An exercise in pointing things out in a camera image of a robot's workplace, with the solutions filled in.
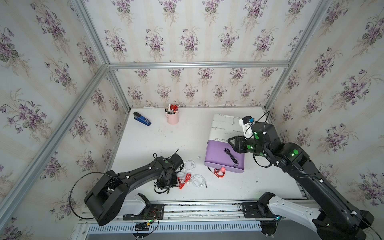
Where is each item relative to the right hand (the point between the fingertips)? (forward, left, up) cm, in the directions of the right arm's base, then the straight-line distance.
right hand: (233, 140), depth 67 cm
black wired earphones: (-3, -3, -13) cm, 14 cm away
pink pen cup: (+32, +34, -23) cm, 53 cm away
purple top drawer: (0, +4, -14) cm, 14 cm away
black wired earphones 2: (-15, +32, -28) cm, 45 cm away
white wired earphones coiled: (-9, +15, -29) cm, 34 cm away
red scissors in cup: (+38, +33, -17) cm, 53 cm away
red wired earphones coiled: (-5, +3, -29) cm, 29 cm away
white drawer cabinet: (+12, +2, -7) cm, 14 cm away
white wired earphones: (0, +21, -29) cm, 35 cm away
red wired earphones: (-12, +25, -28) cm, 39 cm away
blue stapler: (+33, +58, -25) cm, 72 cm away
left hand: (-14, +29, -29) cm, 43 cm away
